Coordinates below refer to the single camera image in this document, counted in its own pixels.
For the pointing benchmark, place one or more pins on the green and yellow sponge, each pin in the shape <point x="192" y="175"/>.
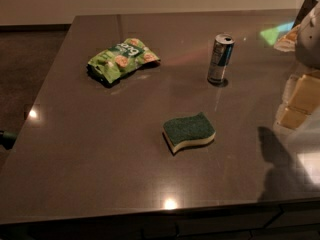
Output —
<point x="185" y="132"/>

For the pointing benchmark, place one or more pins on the blue silver drink can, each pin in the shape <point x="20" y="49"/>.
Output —
<point x="221" y="54"/>

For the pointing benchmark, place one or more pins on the green snack bag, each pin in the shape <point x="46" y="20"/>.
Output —
<point x="120" y="60"/>

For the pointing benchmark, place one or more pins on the dark object at table edge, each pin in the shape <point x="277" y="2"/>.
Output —
<point x="7" y="139"/>

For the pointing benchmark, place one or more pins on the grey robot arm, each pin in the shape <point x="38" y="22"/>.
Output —
<point x="307" y="47"/>

